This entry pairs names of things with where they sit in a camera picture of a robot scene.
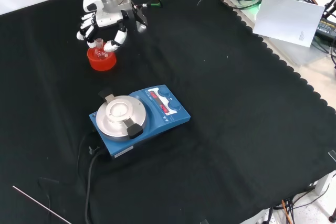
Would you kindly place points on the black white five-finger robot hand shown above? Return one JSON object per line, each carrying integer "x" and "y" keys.
{"x": 107, "y": 20}

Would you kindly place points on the clear glass round-bottom flask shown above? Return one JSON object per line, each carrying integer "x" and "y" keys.
{"x": 100, "y": 54}

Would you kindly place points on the blue base heater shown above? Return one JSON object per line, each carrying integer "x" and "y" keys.
{"x": 160, "y": 126}

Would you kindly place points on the black bench cloth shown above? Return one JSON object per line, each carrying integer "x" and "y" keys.
{"x": 223, "y": 108}

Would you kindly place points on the pale board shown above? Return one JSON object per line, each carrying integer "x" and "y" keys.
{"x": 286, "y": 19}

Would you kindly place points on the thin glass rod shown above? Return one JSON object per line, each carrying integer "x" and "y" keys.
{"x": 39, "y": 203}

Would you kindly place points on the black power adapter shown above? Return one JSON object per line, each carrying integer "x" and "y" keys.
{"x": 326, "y": 28}

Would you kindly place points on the black tripod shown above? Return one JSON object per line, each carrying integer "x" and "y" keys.
{"x": 331, "y": 7}

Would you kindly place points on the clear tape strip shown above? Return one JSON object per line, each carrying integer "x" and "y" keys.
{"x": 333, "y": 155}

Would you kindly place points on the white bench leg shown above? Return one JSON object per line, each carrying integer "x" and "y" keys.
{"x": 324, "y": 182}

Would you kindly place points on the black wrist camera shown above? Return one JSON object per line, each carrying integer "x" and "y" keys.
{"x": 138, "y": 16}

